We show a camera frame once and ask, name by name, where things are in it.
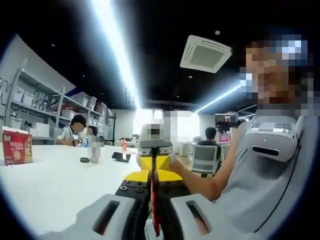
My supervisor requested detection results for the row of white storage bins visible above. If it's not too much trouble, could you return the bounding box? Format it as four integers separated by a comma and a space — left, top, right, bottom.
11, 86, 108, 137

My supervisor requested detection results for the black smartphone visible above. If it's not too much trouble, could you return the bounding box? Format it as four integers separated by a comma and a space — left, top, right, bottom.
111, 151, 132, 164

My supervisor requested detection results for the person's grey shirt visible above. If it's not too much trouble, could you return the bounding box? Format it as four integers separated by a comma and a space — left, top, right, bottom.
212, 109, 320, 240

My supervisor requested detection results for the long ceiling light strip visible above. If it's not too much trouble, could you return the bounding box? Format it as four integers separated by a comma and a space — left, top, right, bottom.
91, 0, 144, 110

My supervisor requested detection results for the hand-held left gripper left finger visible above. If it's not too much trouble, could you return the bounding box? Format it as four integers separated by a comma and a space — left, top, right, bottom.
37, 171, 151, 240

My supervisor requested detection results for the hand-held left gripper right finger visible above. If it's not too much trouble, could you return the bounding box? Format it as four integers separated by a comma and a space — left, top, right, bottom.
156, 172, 252, 240

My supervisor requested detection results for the translucent plastic bottle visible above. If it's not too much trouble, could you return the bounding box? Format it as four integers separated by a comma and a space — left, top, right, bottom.
90, 136, 105, 165

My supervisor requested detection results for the small dark desk monitor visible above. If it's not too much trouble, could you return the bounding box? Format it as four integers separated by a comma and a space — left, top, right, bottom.
214, 112, 240, 131

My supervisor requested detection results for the red cardboard coffee box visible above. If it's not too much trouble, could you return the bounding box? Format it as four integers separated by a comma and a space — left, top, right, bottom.
2, 129, 33, 166

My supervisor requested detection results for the white mesh office chair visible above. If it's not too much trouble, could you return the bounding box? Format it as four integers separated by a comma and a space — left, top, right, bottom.
191, 144, 220, 176

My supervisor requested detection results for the red coffee pouch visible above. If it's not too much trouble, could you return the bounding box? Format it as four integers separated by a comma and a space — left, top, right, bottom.
146, 149, 162, 238

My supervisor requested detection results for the short ceiling light strip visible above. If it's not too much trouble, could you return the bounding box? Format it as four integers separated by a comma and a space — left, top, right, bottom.
194, 83, 242, 113

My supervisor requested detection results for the white ceiling air conditioner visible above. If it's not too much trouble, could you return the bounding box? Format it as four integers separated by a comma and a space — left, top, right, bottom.
179, 34, 233, 74

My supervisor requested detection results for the person's right hand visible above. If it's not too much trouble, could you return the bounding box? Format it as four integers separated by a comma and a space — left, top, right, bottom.
168, 151, 193, 181

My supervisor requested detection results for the grey metal shelving unit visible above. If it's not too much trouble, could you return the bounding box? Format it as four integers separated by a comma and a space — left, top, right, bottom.
4, 58, 113, 145

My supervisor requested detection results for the black tripod stand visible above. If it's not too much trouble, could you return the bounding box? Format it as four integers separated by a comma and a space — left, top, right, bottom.
111, 112, 118, 147

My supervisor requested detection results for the white chest device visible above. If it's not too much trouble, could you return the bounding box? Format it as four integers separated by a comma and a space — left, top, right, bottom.
243, 115, 302, 163

